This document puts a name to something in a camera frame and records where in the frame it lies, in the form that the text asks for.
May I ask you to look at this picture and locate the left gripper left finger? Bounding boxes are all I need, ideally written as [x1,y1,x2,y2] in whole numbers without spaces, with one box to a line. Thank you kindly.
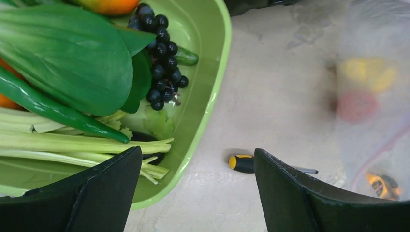
[0,147,142,232]

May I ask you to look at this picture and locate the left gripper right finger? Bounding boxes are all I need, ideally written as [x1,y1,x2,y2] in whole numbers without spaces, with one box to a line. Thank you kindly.
[254,148,410,232]

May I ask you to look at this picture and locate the green leafy vegetable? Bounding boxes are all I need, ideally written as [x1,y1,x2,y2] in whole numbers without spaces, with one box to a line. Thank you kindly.
[0,4,155,116]

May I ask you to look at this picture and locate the black grape bunch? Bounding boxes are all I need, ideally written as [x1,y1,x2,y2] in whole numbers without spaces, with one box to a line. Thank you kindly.
[128,3,189,111]

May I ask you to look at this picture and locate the yellow pear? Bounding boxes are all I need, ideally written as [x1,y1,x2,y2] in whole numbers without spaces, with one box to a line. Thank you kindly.
[337,58,398,93]

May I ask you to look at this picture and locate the clear zip top bag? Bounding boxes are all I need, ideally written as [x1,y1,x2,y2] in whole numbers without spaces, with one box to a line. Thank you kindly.
[335,0,410,201]

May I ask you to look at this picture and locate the orange green mango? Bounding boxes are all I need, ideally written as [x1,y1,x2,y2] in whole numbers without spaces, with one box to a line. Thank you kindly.
[67,0,140,16]

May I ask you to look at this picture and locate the black yellow screwdriver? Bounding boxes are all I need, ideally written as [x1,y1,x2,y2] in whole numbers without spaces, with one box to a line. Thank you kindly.
[228,154,319,175]

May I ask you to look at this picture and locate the purple eggplant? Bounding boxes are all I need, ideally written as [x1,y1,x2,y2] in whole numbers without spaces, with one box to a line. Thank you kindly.
[131,131,166,165]

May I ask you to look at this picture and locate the orange tape measure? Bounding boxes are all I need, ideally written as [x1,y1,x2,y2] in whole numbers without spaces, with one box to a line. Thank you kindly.
[366,173,402,201]

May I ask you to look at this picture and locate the green celery stalks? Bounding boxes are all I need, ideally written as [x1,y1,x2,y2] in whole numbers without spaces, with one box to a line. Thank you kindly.
[0,108,173,185]

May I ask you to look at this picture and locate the green chilli pepper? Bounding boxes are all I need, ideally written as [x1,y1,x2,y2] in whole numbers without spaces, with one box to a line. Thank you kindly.
[4,71,130,144]

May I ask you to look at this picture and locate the green cucumber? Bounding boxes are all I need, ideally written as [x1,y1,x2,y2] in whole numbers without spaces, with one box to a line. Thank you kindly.
[175,46,199,66]

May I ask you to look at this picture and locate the green plastic tray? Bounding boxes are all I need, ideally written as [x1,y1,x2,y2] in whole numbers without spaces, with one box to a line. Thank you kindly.
[0,0,232,209]

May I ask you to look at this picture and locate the black plastic toolbox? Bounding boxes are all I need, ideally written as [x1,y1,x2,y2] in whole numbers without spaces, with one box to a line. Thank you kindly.
[224,0,302,16]

